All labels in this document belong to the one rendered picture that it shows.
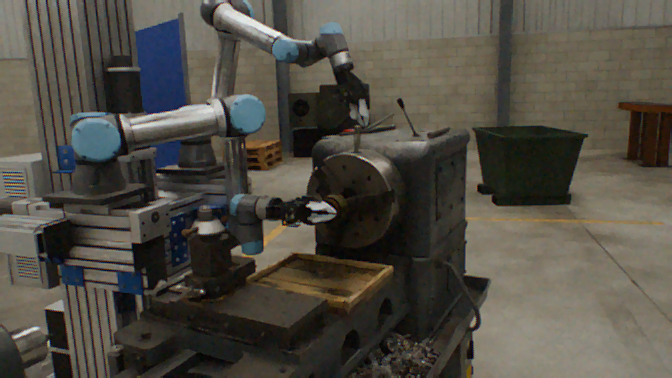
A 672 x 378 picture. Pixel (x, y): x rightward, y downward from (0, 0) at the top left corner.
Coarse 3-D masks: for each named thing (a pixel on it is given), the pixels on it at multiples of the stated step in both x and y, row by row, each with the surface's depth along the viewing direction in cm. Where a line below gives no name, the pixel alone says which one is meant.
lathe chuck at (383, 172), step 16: (336, 160) 165; (352, 160) 162; (368, 160) 160; (336, 176) 166; (352, 176) 164; (368, 176) 161; (384, 176) 159; (320, 192) 170; (368, 192) 162; (400, 192) 165; (368, 208) 163; (384, 208) 160; (400, 208) 165; (320, 224) 173; (352, 224) 167; (368, 224) 164; (384, 224) 161; (352, 240) 168; (368, 240) 165
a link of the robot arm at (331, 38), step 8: (328, 24) 172; (336, 24) 173; (320, 32) 174; (328, 32) 172; (336, 32) 172; (320, 40) 174; (328, 40) 172; (336, 40) 172; (344, 40) 174; (320, 48) 175; (328, 48) 173; (336, 48) 172; (344, 48) 173; (328, 56) 175
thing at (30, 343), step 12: (0, 324) 71; (0, 336) 69; (12, 336) 74; (24, 336) 75; (36, 336) 76; (48, 336) 79; (0, 348) 68; (12, 348) 69; (24, 348) 74; (36, 348) 75; (0, 360) 68; (12, 360) 69; (24, 360) 74; (36, 360) 76; (0, 372) 67; (12, 372) 69; (24, 372) 70
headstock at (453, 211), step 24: (336, 144) 185; (360, 144) 181; (384, 144) 177; (408, 144) 173; (432, 144) 173; (456, 144) 196; (312, 168) 189; (408, 168) 170; (432, 168) 172; (456, 168) 201; (408, 192) 172; (432, 192) 174; (456, 192) 203; (408, 216) 174; (432, 216) 175; (456, 216) 209; (384, 240) 180; (408, 240) 175; (432, 240) 177
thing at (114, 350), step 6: (114, 348) 115; (120, 348) 115; (108, 354) 115; (114, 354) 114; (120, 354) 114; (108, 360) 115; (114, 360) 114; (120, 360) 114; (114, 366) 114; (120, 366) 115; (114, 372) 115
